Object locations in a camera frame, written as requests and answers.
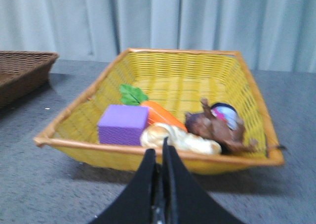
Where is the toy bread loaf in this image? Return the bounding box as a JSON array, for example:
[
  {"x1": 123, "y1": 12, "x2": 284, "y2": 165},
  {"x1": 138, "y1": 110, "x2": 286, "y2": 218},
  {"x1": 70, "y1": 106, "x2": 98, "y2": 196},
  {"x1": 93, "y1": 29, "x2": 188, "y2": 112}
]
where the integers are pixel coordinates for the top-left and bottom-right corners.
[{"x1": 140, "y1": 123, "x2": 222, "y2": 155}]

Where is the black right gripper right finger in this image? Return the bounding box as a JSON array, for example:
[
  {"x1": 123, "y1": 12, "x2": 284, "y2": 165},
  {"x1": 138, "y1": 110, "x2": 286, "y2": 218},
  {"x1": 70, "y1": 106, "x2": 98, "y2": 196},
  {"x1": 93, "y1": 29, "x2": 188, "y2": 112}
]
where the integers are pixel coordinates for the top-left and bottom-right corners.
[{"x1": 162, "y1": 137, "x2": 242, "y2": 224}]

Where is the orange toy carrot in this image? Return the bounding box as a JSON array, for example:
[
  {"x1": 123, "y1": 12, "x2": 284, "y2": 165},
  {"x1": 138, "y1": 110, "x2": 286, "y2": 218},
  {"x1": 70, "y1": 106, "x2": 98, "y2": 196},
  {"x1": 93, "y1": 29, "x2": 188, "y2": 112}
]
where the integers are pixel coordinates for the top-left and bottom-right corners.
[{"x1": 119, "y1": 84, "x2": 187, "y2": 131}]

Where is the brown plush toy animal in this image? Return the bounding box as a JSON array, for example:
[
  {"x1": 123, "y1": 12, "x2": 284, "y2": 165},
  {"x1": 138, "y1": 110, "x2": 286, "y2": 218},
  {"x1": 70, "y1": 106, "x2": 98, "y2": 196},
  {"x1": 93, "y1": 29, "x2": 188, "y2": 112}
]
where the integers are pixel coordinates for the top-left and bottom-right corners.
[{"x1": 185, "y1": 97, "x2": 287, "y2": 155}]

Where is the yellow woven basket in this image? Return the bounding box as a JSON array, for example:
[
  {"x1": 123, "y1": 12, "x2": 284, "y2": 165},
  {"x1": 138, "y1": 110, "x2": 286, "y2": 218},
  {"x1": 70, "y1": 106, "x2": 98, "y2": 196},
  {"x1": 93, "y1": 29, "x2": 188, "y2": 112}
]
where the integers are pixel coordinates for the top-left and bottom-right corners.
[{"x1": 34, "y1": 48, "x2": 284, "y2": 175}]

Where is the white curtain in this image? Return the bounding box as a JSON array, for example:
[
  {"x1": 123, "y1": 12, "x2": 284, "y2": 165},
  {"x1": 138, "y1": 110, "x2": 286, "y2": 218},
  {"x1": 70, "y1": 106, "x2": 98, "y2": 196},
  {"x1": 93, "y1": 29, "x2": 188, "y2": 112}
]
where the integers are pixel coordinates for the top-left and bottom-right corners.
[{"x1": 0, "y1": 0, "x2": 316, "y2": 73}]

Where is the purple foam block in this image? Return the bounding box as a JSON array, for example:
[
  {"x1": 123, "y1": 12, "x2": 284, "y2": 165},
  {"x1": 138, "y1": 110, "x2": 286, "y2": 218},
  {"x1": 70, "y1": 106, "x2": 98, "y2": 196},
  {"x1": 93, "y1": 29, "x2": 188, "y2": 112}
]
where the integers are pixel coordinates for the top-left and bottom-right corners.
[{"x1": 97, "y1": 104, "x2": 149, "y2": 146}]

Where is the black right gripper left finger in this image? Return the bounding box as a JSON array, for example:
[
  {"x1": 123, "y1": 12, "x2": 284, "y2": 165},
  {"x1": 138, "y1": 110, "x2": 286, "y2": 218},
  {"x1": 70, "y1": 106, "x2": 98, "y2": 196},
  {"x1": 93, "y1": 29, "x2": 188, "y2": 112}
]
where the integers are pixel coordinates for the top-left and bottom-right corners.
[{"x1": 90, "y1": 149, "x2": 156, "y2": 224}]

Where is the brown wicker basket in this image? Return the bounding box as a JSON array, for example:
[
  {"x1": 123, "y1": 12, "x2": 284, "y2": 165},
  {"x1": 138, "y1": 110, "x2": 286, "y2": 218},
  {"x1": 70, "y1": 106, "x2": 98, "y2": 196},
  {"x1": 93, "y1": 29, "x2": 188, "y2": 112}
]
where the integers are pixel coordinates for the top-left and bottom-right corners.
[{"x1": 0, "y1": 50, "x2": 59, "y2": 108}]

